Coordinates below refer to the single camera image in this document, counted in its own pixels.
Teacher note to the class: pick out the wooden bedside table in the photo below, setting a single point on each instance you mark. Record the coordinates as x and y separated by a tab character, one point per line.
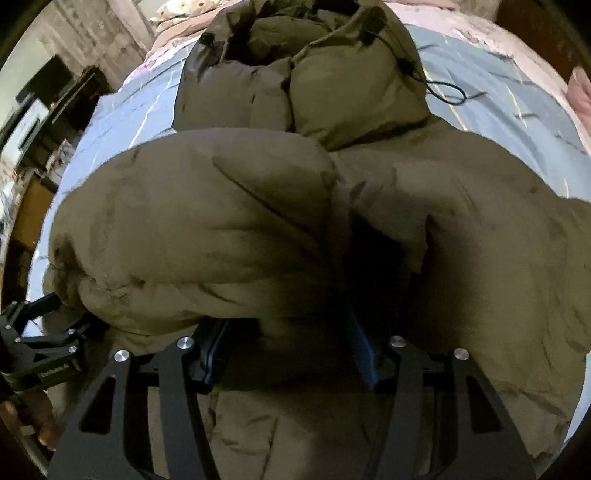
30	217

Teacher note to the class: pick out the olive green puffer jacket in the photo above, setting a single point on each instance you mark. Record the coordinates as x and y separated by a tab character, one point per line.
258	230

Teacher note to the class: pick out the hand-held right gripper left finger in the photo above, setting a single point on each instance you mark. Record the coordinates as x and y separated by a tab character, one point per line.
213	350

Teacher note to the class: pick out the dark cabinet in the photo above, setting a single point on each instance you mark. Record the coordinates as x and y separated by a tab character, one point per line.
51	97

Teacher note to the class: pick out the pink pillow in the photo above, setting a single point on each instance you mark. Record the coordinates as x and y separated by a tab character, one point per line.
581	90

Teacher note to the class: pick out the white container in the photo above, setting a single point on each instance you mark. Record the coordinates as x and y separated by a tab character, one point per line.
59	164

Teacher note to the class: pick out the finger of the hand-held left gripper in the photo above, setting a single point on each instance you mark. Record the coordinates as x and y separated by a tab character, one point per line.
37	308
55	340

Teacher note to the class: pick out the person's left hand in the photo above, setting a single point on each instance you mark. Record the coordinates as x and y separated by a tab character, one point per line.
44	417

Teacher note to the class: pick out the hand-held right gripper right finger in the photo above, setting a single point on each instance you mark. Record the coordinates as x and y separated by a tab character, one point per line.
364	350

